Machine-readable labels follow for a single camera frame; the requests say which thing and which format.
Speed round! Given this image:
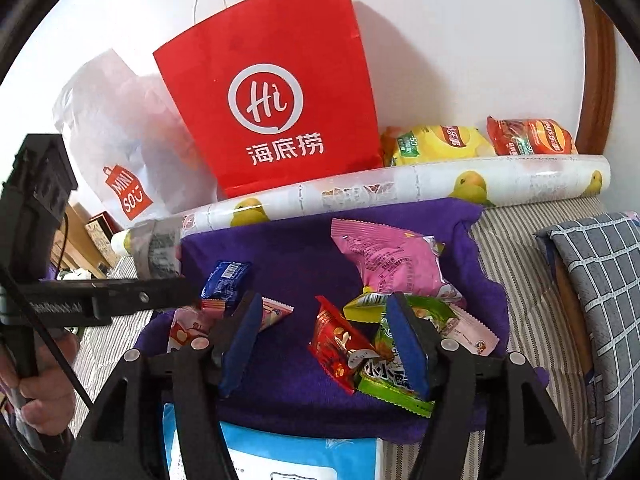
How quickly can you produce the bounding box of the white plastic bag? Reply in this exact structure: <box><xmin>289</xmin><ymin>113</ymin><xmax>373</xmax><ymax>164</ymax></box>
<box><xmin>52</xmin><ymin>49</ymin><xmax>221</xmax><ymax>221</ymax></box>

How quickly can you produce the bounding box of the wooden furniture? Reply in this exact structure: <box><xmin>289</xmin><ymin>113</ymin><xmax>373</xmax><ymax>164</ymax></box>
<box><xmin>50</xmin><ymin>200</ymin><xmax>121</xmax><ymax>281</ymax></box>

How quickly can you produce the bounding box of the orange chips bag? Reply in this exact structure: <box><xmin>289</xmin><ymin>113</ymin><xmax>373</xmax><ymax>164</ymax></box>
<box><xmin>486</xmin><ymin>116</ymin><xmax>578</xmax><ymax>157</ymax></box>

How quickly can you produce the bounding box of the blue snack packet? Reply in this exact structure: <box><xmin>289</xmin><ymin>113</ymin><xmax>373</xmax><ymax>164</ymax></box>
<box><xmin>200</xmin><ymin>260</ymin><xmax>252</xmax><ymax>308</ymax></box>

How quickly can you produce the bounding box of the pale pink snack packet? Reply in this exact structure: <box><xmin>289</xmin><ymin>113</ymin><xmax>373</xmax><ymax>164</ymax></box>
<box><xmin>440</xmin><ymin>305</ymin><xmax>501</xmax><ymax>357</ymax></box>

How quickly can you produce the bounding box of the pink white snack packet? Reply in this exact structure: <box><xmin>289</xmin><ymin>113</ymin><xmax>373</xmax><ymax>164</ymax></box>
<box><xmin>200</xmin><ymin>297</ymin><xmax>295</xmax><ymax>333</ymax></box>

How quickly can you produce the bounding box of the person's left hand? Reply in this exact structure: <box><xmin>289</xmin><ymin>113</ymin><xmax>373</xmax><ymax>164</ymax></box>
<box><xmin>0</xmin><ymin>332</ymin><xmax>82</xmax><ymax>441</ymax></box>

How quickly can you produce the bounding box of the wooden door frame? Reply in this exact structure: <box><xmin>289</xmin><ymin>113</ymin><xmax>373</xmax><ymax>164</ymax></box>
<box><xmin>575</xmin><ymin>0</ymin><xmax>618</xmax><ymax>156</ymax></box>

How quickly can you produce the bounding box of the yellow green snack packet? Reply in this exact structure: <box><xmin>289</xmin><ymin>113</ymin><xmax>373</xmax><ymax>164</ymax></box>
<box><xmin>342</xmin><ymin>290</ymin><xmax>458</xmax><ymax>336</ymax></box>

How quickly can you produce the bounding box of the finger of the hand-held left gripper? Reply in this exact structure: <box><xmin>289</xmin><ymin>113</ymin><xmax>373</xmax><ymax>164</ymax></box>
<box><xmin>15</xmin><ymin>276</ymin><xmax>202</xmax><ymax>312</ymax></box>

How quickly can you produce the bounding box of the purple towel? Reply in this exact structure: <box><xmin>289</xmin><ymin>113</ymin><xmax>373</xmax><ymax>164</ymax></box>
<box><xmin>132</xmin><ymin>197</ymin><xmax>511</xmax><ymax>443</ymax></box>

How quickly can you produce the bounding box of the thin black cable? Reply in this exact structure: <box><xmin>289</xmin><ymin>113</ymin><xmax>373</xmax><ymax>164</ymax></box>
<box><xmin>0</xmin><ymin>264</ymin><xmax>96</xmax><ymax>411</ymax></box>

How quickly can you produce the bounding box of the brown box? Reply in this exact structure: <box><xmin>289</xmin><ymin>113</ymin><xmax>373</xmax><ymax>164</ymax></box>
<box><xmin>84</xmin><ymin>211</ymin><xmax>120</xmax><ymax>267</ymax></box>

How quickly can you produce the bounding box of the red paper bag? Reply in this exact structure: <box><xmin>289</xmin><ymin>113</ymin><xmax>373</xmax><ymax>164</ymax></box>
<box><xmin>152</xmin><ymin>0</ymin><xmax>383</xmax><ymax>200</ymax></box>

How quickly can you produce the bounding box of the yellow chips bag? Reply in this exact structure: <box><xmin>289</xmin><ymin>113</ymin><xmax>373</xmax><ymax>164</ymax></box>
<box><xmin>380</xmin><ymin>124</ymin><xmax>496</xmax><ymax>167</ymax></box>

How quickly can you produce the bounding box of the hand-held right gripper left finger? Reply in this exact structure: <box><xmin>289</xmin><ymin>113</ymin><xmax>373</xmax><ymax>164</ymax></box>
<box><xmin>60</xmin><ymin>291</ymin><xmax>265</xmax><ymax>480</ymax></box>

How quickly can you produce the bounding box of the grey printed packet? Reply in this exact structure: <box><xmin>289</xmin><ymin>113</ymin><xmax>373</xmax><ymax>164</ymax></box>
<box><xmin>127</xmin><ymin>217</ymin><xmax>185</xmax><ymax>277</ymax></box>

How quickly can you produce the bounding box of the grey checked pillow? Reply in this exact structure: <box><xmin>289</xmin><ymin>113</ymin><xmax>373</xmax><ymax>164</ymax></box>
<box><xmin>532</xmin><ymin>210</ymin><xmax>640</xmax><ymax>466</ymax></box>

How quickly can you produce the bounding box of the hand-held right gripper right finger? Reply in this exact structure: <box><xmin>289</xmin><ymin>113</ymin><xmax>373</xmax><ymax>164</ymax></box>
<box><xmin>386</xmin><ymin>291</ymin><xmax>586</xmax><ymax>480</ymax></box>

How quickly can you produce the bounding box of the fruit print rolled mat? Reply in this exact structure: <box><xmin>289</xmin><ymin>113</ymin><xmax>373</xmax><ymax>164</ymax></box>
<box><xmin>111</xmin><ymin>154</ymin><xmax>612</xmax><ymax>256</ymax></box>

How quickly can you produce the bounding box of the striped bed sheet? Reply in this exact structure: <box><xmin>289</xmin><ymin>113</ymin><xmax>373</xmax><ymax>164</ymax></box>
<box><xmin>70</xmin><ymin>195</ymin><xmax>640</xmax><ymax>480</ymax></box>

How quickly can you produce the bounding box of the red white snack packet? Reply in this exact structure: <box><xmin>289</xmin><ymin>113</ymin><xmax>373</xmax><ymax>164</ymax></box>
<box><xmin>167</xmin><ymin>307</ymin><xmax>216</xmax><ymax>356</ymax></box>

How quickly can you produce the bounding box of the light blue white package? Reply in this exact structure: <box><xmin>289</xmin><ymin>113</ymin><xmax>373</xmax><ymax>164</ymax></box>
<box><xmin>162</xmin><ymin>402</ymin><xmax>386</xmax><ymax>480</ymax></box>

